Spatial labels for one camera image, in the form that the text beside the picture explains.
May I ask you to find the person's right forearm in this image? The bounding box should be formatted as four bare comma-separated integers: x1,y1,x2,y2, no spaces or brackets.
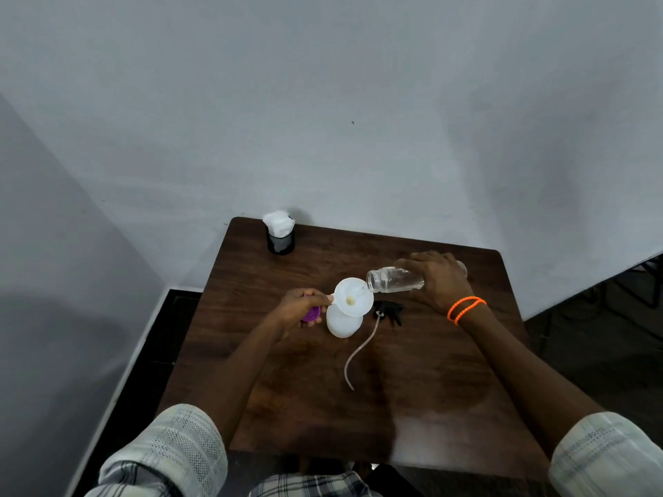
450,301,608,457

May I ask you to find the person's right hand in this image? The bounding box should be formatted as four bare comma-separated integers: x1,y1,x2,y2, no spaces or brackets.
393,250,475,313

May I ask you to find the black tissue holder cup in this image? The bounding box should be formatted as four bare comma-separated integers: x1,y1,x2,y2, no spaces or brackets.
267,222,296,256

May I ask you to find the person's left forearm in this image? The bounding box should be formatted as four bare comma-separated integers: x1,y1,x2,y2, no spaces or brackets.
182,311,291,452

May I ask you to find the white paper tissue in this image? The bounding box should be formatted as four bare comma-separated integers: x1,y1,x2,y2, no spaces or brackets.
261,209,296,238

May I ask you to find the clear plastic bottle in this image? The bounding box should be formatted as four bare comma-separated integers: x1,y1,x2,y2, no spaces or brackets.
366,261,468,295

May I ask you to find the black spray head with tube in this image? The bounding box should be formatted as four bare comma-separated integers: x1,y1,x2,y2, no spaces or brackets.
344,300,406,392

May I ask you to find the white plastic funnel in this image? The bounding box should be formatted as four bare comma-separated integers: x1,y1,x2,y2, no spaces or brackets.
327,276,375,318

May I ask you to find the white checked shirt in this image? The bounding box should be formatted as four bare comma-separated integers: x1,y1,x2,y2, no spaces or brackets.
85,403,663,497

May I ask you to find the person's left hand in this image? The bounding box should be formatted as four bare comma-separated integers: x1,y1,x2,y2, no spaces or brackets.
268,288,335,340

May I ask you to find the white plastic bottle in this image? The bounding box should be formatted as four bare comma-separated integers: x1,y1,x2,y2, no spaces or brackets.
326,303,364,340

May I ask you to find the orange wrist band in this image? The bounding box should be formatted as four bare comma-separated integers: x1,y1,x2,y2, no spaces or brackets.
454,299,488,327
447,295,481,321

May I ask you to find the black metal chair frame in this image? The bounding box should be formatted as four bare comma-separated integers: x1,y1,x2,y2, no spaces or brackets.
580,253,663,319

